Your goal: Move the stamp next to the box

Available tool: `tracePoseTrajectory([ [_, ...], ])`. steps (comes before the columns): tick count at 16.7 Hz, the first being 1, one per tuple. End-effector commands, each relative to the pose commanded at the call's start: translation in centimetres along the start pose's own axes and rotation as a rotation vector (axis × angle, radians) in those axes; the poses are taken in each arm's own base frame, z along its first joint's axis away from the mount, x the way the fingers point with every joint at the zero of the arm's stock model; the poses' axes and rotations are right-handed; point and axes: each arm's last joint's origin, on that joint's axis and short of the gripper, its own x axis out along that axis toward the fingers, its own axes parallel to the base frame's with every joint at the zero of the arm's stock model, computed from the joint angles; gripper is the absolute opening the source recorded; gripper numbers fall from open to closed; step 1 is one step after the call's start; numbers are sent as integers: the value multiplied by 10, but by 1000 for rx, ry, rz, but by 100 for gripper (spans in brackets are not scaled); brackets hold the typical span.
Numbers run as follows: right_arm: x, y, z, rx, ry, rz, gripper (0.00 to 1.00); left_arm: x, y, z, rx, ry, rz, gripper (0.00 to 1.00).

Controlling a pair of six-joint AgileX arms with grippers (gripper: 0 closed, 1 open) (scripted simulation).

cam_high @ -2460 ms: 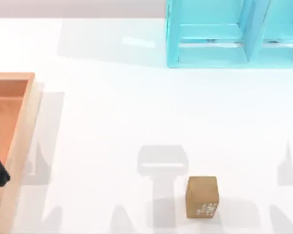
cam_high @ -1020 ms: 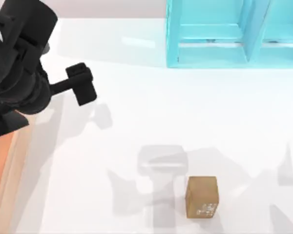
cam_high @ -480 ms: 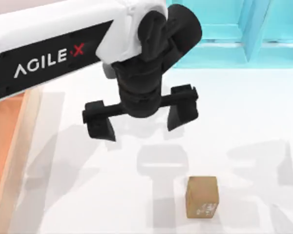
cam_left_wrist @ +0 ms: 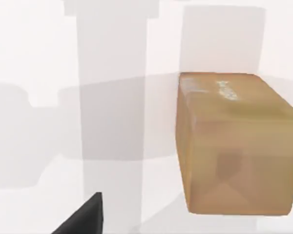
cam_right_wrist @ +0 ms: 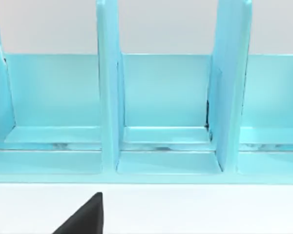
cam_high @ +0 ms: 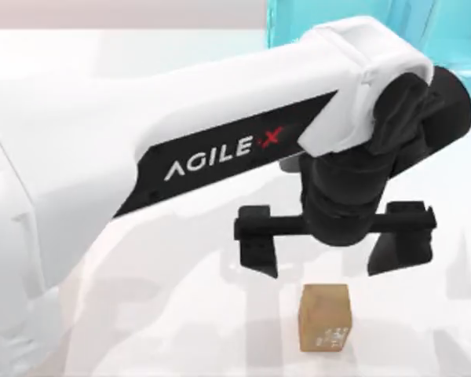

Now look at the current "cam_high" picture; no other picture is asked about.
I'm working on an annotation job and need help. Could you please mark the brown cardboard box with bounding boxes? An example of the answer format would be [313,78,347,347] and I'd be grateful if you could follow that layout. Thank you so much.
[299,283,354,342]

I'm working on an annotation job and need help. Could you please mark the light blue rack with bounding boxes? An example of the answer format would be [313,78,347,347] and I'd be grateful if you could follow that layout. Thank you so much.
[264,0,471,79]

